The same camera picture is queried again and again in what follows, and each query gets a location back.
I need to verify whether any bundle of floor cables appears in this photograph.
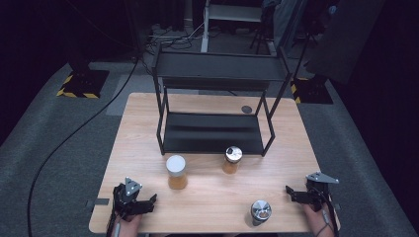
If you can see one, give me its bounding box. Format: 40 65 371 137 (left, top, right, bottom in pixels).
144 24 206 52

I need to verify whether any amber jar with white lid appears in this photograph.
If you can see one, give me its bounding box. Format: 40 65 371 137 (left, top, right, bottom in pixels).
165 154 189 191

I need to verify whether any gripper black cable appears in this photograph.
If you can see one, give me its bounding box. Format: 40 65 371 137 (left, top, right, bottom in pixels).
106 197 123 237
315 189 341 237

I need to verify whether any amber jar with silver lid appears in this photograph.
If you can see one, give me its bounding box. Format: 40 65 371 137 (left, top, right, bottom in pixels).
221 145 244 175

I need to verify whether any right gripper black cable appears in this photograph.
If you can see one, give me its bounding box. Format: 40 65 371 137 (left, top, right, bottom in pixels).
315 189 341 237

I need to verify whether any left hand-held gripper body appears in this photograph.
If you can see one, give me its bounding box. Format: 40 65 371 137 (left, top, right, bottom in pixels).
113 177 148 218

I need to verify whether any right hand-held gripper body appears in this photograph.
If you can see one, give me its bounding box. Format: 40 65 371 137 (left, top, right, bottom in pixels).
304 171 340 211

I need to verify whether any steel jar with domed lid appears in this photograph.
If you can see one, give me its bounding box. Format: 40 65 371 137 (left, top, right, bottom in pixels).
247 199 273 227

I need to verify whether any person's right hand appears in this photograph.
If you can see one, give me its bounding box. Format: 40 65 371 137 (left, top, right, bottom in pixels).
302 202 334 237

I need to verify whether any white metal table frame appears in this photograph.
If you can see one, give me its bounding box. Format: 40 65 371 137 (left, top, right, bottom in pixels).
201 0 265 53

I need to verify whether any person's left hand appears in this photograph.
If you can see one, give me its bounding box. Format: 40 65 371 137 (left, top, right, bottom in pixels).
115 212 144 237

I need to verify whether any dark grey panel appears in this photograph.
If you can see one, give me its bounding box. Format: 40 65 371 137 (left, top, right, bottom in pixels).
305 0 386 85

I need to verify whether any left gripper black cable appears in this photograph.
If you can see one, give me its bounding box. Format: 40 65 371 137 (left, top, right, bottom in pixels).
106 197 123 237

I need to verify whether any stand base with yellow-black tape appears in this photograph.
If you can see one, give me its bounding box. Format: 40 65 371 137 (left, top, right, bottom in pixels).
56 69 111 99
290 77 334 105

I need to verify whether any black metal two-tier shelf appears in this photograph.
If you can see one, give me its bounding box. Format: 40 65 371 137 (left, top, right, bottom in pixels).
151 45 293 157

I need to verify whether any long black floor cable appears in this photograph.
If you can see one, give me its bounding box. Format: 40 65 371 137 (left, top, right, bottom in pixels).
27 39 143 237

